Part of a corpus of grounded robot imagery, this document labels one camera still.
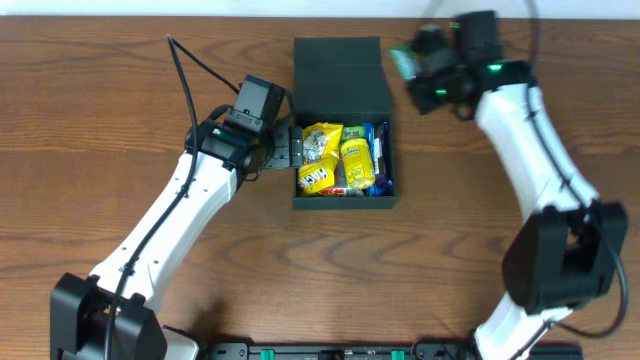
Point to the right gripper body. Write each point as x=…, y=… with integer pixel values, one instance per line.
x=427, y=98

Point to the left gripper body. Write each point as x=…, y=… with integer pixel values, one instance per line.
x=288, y=147

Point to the green red chocolate bar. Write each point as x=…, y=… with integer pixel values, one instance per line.
x=404, y=59

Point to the yellow Hacks candy bag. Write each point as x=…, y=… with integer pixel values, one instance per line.
x=321, y=156

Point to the green snack bag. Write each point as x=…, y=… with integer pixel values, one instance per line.
x=341, y=186

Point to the yellow Mentos bottle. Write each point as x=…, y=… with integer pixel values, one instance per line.
x=358, y=165

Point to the blue wafer bar wrapper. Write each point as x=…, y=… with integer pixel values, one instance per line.
x=377, y=189

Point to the dark blue Dairy Milk bar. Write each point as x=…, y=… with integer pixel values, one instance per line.
x=380, y=153

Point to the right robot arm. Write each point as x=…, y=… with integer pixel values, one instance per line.
x=568, y=250

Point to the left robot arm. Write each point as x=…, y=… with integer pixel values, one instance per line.
x=112, y=313

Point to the black mounting rail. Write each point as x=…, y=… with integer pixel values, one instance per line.
x=421, y=351

